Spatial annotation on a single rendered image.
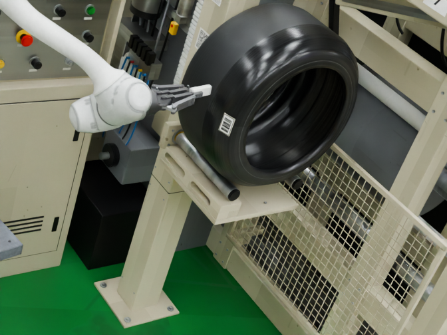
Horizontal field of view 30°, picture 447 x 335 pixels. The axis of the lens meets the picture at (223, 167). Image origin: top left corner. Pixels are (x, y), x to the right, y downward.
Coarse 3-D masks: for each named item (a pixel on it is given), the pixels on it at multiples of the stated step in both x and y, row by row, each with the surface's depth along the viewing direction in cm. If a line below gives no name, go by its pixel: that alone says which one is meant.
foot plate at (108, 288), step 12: (108, 288) 348; (108, 300) 342; (120, 300) 344; (168, 300) 353; (120, 312) 338; (132, 312) 340; (144, 312) 342; (156, 312) 345; (168, 312) 347; (132, 324) 335
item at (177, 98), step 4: (188, 92) 244; (192, 92) 244; (164, 96) 238; (168, 96) 239; (172, 96) 239; (176, 96) 241; (180, 96) 241; (184, 96) 242; (188, 96) 243; (172, 100) 240; (176, 100) 241
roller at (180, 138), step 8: (176, 136) 288; (184, 136) 287; (184, 144) 285; (192, 152) 282; (200, 160) 279; (200, 168) 279; (208, 168) 276; (208, 176) 276; (216, 176) 273; (216, 184) 273; (224, 184) 270; (232, 184) 270; (224, 192) 270; (232, 192) 268; (232, 200) 270
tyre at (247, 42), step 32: (224, 32) 253; (256, 32) 249; (288, 32) 248; (320, 32) 252; (192, 64) 256; (224, 64) 248; (256, 64) 243; (288, 64) 244; (320, 64) 252; (352, 64) 262; (224, 96) 246; (256, 96) 245; (288, 96) 297; (320, 96) 291; (352, 96) 272; (192, 128) 261; (256, 128) 297; (288, 128) 296; (320, 128) 290; (224, 160) 257; (256, 160) 289; (288, 160) 289
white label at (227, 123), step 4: (224, 116) 246; (228, 116) 246; (224, 120) 247; (228, 120) 246; (232, 120) 245; (220, 124) 248; (224, 124) 247; (228, 124) 246; (232, 124) 246; (220, 128) 248; (224, 128) 248; (228, 128) 247; (224, 132) 248; (228, 132) 247
